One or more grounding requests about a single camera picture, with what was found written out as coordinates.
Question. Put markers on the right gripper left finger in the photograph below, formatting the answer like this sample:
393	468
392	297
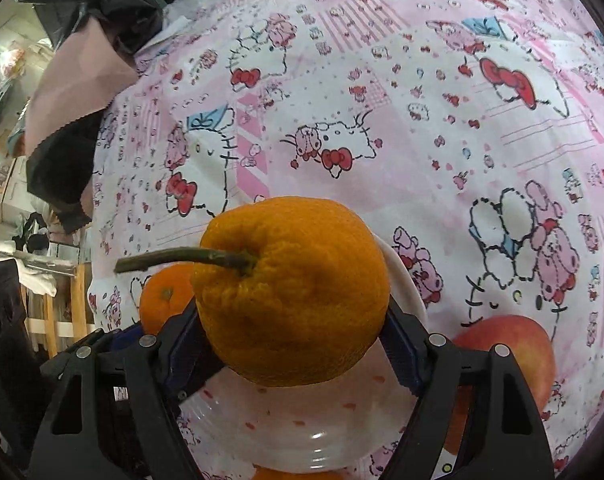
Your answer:
115	402

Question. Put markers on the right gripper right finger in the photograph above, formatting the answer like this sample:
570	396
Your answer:
481	394

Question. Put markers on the large round orange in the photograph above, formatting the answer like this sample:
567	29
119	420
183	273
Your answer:
167	293

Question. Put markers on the bumpy orange with stem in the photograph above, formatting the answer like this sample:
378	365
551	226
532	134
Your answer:
290	291

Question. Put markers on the wooden rack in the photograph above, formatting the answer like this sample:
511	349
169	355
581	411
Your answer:
54	323

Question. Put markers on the pink strawberry pattern bowl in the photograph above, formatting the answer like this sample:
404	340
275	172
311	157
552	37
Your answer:
233	427

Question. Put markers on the pink cartoon print bedsheet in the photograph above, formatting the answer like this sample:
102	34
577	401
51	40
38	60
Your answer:
468	134

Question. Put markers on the pink cloth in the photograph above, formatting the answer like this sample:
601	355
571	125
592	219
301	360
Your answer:
63	119

